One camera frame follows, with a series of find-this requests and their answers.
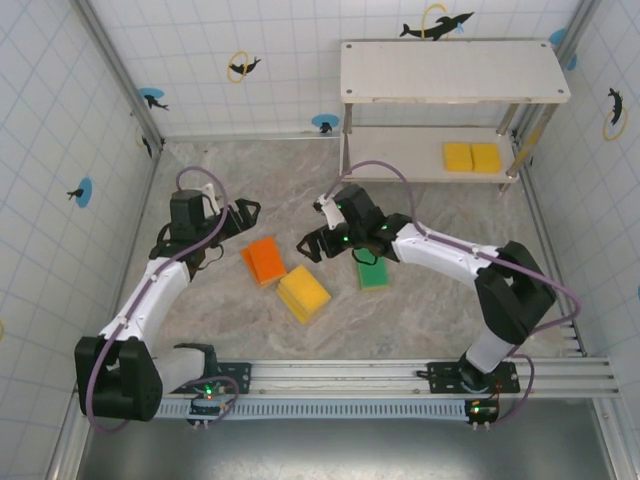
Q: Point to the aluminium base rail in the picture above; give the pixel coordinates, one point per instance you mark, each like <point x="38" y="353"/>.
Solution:
<point x="340" y="372"/>

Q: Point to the small yellow sponge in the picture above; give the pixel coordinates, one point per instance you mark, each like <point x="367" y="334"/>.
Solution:
<point x="457" y="157"/>
<point x="487" y="157"/>

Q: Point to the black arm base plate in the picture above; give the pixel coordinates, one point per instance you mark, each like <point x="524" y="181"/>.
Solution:
<point x="240" y="375"/>
<point x="442" y="375"/>

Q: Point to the small controller board green light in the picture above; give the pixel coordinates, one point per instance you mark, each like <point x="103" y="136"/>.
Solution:
<point x="482" y="411"/>
<point x="207" y="395"/>

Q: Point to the blue circle orca decal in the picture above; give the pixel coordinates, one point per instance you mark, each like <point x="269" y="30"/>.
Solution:
<point x="85" y="192"/>
<point x="325" y="122"/>

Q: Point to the plain blue circle decal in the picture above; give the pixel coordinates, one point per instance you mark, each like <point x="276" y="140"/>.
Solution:
<point x="557" y="36"/>
<point x="572" y="61"/>

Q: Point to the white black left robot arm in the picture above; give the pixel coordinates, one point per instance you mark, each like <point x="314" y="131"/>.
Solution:
<point x="150" y="290"/>

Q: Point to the aluminium frame post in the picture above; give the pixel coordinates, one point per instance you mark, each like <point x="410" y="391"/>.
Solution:
<point x="121" y="75"/>
<point x="575" y="24"/>

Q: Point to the aluminium table edge rail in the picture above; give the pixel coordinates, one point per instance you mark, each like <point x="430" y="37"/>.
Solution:
<point x="539" y="210"/>
<point x="240" y="137"/>
<point x="145" y="200"/>

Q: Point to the white two-tier shelf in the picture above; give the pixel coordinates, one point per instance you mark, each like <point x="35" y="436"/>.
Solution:
<point x="430" y="70"/>

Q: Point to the green scrub sponge yellow base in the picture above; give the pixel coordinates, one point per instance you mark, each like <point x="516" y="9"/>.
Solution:
<point x="372" y="277"/>

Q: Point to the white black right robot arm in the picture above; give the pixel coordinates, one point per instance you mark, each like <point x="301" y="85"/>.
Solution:
<point x="450" y="255"/>

